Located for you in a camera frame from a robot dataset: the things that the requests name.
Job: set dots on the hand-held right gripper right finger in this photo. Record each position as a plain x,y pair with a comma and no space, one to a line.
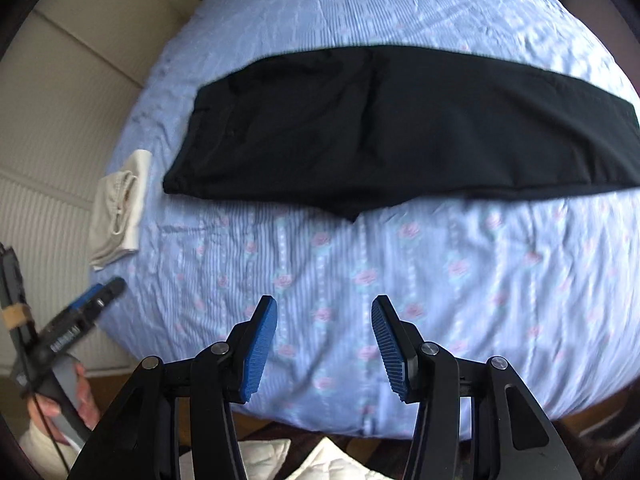
387,345

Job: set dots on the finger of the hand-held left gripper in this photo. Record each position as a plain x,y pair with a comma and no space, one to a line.
92,300

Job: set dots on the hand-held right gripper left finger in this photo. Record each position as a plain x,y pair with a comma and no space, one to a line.
260,345

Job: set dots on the black pants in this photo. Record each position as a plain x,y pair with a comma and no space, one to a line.
380,130

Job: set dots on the person's left forearm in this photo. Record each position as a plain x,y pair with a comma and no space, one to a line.
42,455

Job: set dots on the person's left hand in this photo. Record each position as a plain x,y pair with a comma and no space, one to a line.
85,400

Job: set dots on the blue floral striped bed sheet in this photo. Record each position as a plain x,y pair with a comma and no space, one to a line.
350,270

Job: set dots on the beige folded cloth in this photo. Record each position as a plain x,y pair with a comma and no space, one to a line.
120,205

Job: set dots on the white quilted cloth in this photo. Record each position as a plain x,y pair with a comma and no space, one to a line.
300,460

